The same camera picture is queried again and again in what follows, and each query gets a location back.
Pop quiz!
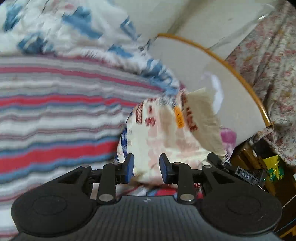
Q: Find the cream printed shopping bag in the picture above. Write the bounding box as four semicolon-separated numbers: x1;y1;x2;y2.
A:
115;88;226;185

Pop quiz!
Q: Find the yellow green plastic bag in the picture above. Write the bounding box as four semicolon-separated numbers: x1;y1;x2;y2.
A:
263;155;284;182

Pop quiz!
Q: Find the white headboard with wooden rim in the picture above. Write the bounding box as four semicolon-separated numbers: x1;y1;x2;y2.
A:
149;34;272;145

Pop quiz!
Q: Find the red blue striped bedsheet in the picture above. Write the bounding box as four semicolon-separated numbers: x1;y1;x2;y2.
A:
1;56;163;240

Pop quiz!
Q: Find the floral pink curtain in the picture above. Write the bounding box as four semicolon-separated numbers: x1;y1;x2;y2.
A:
226;1;295;167

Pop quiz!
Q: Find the white blue patterned quilt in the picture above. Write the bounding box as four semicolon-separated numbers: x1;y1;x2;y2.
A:
1;1;180;95

